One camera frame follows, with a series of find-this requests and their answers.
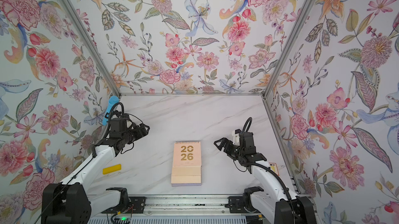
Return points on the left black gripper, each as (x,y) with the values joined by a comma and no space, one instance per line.
(140,133)

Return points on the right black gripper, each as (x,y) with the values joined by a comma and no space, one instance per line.
(228,148)

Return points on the peach calendar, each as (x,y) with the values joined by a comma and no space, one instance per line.
(187,164)

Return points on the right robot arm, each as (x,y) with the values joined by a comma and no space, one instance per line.
(273,199)

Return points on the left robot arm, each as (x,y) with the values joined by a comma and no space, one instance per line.
(67,202)

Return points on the blue microphone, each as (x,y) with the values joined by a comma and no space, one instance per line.
(112,101)

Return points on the yellow block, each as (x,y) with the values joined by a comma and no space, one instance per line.
(112,169)

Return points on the orange card box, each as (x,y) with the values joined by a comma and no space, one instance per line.
(274,167)

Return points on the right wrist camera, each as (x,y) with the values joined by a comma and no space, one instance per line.
(236,137)

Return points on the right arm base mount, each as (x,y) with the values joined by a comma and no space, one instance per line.
(249,204)

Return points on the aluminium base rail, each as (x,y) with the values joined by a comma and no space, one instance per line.
(185,205)

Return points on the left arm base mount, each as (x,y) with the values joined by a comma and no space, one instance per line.
(135,205)

